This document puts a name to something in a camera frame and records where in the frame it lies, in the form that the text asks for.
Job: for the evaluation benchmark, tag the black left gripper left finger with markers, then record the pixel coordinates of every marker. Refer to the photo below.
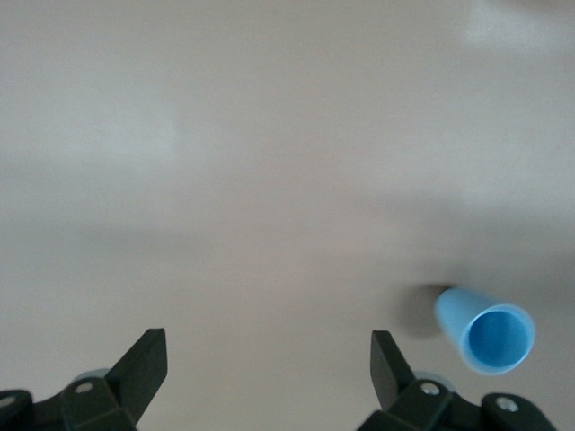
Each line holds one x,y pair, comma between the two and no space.
130,381

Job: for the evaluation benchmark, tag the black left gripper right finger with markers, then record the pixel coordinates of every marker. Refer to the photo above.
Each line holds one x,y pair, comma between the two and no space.
395,381

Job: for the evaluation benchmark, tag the blue cup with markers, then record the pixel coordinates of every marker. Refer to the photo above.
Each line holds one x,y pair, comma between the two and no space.
489,336

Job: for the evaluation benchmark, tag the brown table cover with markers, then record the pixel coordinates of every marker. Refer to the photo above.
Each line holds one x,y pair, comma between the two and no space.
269,179

